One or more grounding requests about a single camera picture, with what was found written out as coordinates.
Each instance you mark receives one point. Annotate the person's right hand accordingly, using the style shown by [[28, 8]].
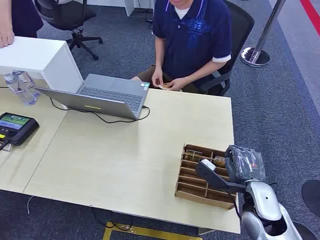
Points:
[[157, 78]]

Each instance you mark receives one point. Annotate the person's hand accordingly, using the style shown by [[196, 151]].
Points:
[[6, 38]]

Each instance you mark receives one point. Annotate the person's left hand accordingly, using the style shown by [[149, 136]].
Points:
[[178, 84]]

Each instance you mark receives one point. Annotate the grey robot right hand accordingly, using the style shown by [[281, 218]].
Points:
[[244, 164]]

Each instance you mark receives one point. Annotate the tan card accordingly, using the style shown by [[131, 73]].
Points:
[[164, 87]]

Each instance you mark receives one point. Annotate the yellow forest print card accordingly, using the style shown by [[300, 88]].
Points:
[[220, 162]]

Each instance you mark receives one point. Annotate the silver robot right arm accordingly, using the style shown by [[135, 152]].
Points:
[[265, 202]]

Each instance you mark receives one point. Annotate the person's right forearm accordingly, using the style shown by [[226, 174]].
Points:
[[159, 53]]

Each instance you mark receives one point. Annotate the person's left forearm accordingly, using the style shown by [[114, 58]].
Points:
[[204, 71]]

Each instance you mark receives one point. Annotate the person's forearm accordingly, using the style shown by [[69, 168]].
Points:
[[4, 15]]

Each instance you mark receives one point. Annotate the person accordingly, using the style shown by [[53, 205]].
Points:
[[192, 36], [23, 16]]

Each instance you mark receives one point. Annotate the olive print card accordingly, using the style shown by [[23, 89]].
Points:
[[192, 155]]

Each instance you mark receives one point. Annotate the brown divided card tray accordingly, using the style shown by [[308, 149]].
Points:
[[192, 185]]

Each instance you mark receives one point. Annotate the white box shelf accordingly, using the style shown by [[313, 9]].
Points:
[[32, 54]]

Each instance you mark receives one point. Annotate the clear plastic water bottle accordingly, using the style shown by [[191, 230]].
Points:
[[23, 89]]

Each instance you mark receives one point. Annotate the grey laptop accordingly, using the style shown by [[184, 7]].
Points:
[[112, 94]]

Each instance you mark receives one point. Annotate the white cabinet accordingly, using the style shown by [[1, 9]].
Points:
[[130, 6]]

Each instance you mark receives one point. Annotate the black swivel office chair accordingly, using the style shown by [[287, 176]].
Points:
[[69, 16]]

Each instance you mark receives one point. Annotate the black tablet controller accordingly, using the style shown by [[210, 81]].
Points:
[[17, 127]]

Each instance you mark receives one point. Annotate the black round base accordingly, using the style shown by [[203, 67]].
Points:
[[312, 198]]

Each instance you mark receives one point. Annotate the black mesh office chair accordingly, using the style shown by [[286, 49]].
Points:
[[238, 26]]

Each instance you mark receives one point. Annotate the black bracket pale wrist camera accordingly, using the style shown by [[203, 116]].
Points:
[[212, 174]]

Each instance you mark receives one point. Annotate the chrome stanchion post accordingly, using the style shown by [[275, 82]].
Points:
[[257, 53]]

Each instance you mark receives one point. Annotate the yellow metal frame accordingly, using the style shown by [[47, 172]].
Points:
[[149, 233]]

